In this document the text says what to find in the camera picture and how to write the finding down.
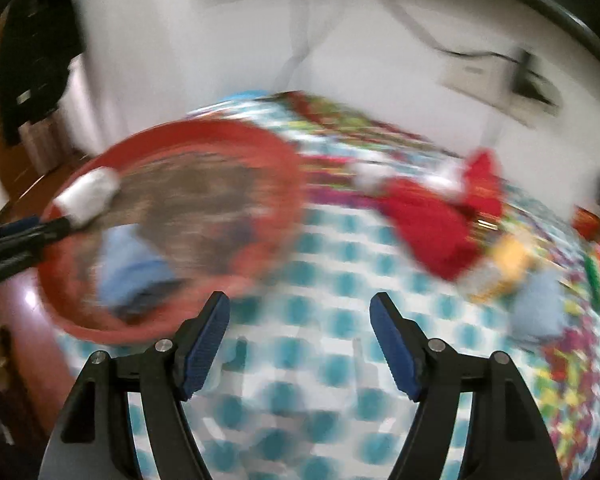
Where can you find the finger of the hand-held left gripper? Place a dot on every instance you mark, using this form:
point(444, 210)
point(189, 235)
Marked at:
point(10, 262)
point(25, 230)

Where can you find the red sock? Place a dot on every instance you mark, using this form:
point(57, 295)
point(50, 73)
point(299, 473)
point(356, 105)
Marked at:
point(430, 225)

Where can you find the white soft bundle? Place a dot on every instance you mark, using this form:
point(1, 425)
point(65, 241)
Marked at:
point(90, 192)

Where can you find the white crumpled plastic bag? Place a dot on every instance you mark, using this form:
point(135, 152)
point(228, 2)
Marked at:
point(371, 176)

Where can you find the orange red snack packet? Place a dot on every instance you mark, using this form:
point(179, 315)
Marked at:
point(587, 220)

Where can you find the white wall socket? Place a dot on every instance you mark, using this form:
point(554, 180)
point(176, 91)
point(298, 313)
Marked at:
point(472, 75)

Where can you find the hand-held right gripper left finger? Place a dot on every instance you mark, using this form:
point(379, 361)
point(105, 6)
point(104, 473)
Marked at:
point(210, 345)

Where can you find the polka dot bed sheet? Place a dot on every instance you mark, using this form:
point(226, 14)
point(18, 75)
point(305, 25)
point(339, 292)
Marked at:
point(305, 310)

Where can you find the blue folded cloth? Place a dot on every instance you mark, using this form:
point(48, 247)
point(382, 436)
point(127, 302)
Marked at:
point(130, 265)
point(535, 305)

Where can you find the red round tray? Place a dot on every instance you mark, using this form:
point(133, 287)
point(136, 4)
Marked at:
point(262, 147)

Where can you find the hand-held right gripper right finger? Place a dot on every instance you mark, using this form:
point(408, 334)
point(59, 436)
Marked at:
point(395, 345)

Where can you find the dark hanging clothes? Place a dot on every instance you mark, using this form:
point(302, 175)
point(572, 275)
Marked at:
point(35, 50)

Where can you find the yellow small box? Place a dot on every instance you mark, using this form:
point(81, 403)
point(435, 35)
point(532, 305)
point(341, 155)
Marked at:
point(510, 260)

